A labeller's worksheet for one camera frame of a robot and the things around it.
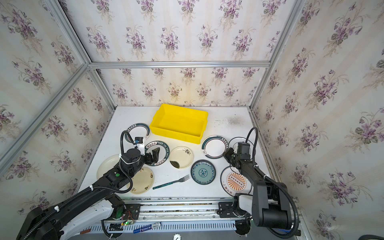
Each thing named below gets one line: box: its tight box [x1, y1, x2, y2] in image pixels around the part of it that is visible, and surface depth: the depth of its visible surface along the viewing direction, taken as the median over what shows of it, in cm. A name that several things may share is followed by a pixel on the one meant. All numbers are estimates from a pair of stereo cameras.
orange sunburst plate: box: [220, 166, 253, 196], surface depth 83 cm
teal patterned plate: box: [190, 159, 217, 185], surface depth 88 cm
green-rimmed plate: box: [124, 123, 151, 144], surface depth 108 cm
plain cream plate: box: [96, 154, 121, 180], surface depth 90 cm
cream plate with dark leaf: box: [169, 146, 194, 169], surface depth 93 cm
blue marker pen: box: [133, 222, 162, 234], surface depth 69 cm
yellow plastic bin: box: [150, 103, 209, 145], surface depth 109 cm
